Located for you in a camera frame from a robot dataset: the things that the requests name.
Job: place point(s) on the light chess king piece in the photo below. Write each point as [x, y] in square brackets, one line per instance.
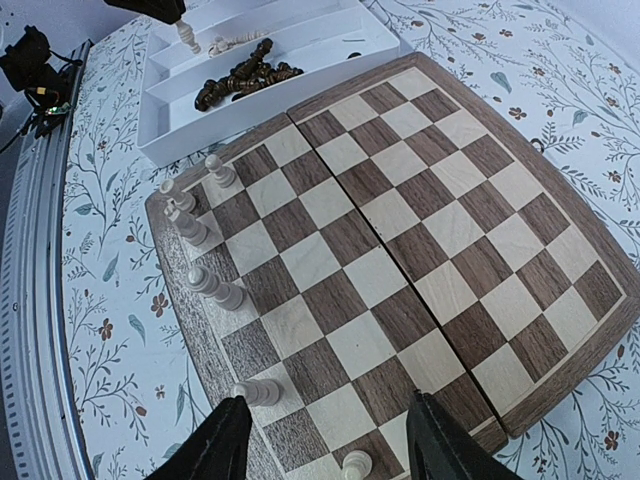
[205, 282]

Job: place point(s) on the pile of dark chess pieces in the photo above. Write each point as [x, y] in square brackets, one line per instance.
[245, 78]

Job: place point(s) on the floral patterned table mat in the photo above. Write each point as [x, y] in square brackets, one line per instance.
[136, 391]

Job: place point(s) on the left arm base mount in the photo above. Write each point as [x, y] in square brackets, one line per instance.
[46, 79]

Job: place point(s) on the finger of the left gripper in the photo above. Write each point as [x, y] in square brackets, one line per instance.
[166, 11]

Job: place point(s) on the wooden chess board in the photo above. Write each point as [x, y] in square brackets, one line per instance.
[393, 234]

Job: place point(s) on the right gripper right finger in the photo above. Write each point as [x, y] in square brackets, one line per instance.
[440, 448]

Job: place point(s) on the white plastic compartment tray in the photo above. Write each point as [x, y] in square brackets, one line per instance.
[331, 41]

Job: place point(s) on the light chess bishop piece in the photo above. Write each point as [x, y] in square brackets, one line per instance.
[193, 231]

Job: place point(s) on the light chess rook piece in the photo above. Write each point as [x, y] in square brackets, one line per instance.
[183, 201]

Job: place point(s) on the pile of light chess pieces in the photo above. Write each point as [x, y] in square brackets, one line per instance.
[221, 44]

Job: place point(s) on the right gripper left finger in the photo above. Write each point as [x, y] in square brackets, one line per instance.
[217, 449]

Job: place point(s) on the light chess pawn piece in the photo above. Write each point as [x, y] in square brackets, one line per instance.
[222, 174]

